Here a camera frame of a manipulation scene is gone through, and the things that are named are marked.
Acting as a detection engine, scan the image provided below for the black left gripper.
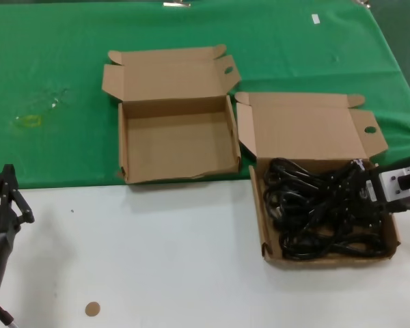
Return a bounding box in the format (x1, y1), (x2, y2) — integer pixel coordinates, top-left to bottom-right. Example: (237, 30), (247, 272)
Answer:
(0, 163), (36, 247)

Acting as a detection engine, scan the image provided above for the open brown cardboard box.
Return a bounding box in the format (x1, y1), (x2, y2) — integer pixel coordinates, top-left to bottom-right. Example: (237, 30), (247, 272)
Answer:
(101, 43), (243, 186)
(234, 91), (402, 263)

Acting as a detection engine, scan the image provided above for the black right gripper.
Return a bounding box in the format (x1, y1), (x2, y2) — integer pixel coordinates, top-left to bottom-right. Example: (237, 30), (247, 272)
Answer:
(358, 168), (398, 215)

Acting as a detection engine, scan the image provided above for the round cardboard disc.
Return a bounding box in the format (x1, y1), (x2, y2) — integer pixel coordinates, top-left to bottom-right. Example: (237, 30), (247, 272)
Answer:
(84, 301), (101, 318)

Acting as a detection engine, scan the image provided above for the green table cloth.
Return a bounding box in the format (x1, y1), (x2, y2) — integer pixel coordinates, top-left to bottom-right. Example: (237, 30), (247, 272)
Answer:
(0, 0), (410, 191)

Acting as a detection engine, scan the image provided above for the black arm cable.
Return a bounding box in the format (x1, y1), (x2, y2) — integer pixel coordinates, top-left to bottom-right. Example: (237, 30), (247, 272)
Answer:
(0, 301), (15, 325)

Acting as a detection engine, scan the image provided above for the black power cable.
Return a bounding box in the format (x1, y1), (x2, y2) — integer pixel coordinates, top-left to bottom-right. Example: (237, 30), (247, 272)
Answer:
(323, 159), (380, 219)
(279, 228), (394, 261)
(264, 156), (329, 194)
(263, 189), (332, 240)

